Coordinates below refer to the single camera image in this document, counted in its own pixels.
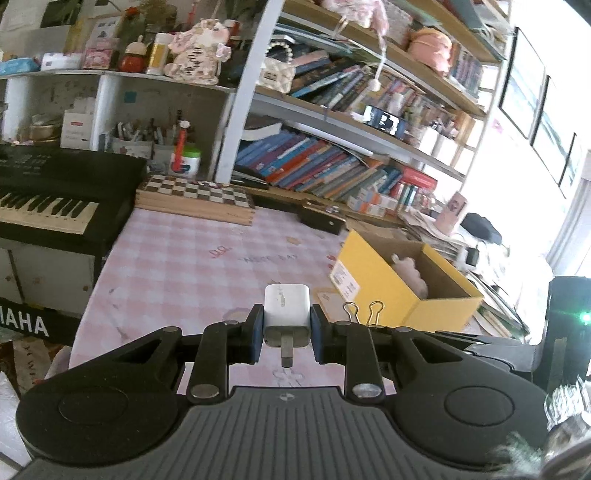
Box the wooden chess board box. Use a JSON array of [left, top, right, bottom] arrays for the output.
[[135, 174, 256, 226]]

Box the pink plush bag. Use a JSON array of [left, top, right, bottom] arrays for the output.
[[406, 27, 453, 75]]

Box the desktop with pink checked tablecloth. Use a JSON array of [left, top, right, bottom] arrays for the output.
[[69, 205, 509, 402]]

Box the red round doll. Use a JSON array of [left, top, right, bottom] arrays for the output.
[[119, 41, 148, 72]]

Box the white charger plug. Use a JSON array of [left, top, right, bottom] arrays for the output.
[[263, 285, 312, 368]]

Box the stack of metal bowls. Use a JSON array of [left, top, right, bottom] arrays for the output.
[[28, 115, 63, 148]]

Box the white quilted pearl handbag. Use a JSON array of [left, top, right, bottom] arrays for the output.
[[256, 41, 296, 93]]

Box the clear glass object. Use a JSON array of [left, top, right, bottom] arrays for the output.
[[544, 376, 591, 462]]

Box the pink plush pig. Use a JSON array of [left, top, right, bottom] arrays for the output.
[[392, 253, 430, 298]]

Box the black piano keyboard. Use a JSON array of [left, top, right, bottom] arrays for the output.
[[0, 144, 148, 261]]

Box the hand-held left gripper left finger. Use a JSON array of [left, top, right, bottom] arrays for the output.
[[69, 302, 265, 403]]

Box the yellow bottle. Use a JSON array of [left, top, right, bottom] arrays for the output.
[[147, 32, 174, 75]]

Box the pen holder with pens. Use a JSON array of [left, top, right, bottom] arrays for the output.
[[111, 117, 155, 160]]

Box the gold handled binder clip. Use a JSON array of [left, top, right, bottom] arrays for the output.
[[342, 301, 364, 328], [365, 300, 386, 329]]

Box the white cabinet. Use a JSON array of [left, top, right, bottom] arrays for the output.
[[0, 247, 105, 319]]

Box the red and white glue bottle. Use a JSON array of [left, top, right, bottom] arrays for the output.
[[170, 120, 191, 174]]

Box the black rectangular case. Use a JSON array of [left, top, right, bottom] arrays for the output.
[[298, 200, 346, 234]]

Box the black printed keyboard stand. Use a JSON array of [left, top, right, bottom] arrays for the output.
[[0, 295, 86, 347]]

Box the pile of notebooks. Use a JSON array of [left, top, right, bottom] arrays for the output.
[[466, 265, 532, 335]]

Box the floral pig figurine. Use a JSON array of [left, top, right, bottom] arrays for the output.
[[164, 18, 232, 86]]

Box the row of slanted books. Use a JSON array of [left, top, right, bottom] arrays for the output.
[[265, 34, 476, 139]]

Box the blue tissue pack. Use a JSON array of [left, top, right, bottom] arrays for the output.
[[0, 58, 42, 75]]

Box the white light bar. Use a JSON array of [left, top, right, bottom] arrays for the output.
[[281, 117, 375, 155]]

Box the small white box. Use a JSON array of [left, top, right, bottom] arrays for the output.
[[60, 111, 95, 151]]

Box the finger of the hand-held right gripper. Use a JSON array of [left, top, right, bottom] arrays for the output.
[[436, 330, 543, 373]]

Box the yellow cardboard box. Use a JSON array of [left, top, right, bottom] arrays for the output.
[[329, 229, 485, 329]]

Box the white jar with green lid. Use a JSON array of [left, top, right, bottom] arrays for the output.
[[178, 148, 202, 178]]

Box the long row of colourful books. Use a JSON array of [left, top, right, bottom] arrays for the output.
[[233, 129, 439, 208]]

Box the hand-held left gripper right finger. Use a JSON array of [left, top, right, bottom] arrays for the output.
[[310, 302, 511, 403]]

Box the stack of papers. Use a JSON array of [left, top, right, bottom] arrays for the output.
[[399, 208, 467, 259]]

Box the pink fluffy toy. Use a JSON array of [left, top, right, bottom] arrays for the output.
[[321, 0, 389, 90]]

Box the white bookshelf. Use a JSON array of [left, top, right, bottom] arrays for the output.
[[0, 0, 513, 222]]

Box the pink pen holder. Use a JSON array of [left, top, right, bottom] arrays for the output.
[[436, 191, 468, 234]]

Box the white tissue pack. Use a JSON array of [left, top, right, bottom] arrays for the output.
[[41, 52, 84, 71]]

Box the smartphone with lit screen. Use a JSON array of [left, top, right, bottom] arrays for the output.
[[362, 105, 408, 138]]

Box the patterned paper bag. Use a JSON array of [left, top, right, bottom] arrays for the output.
[[0, 340, 70, 402]]

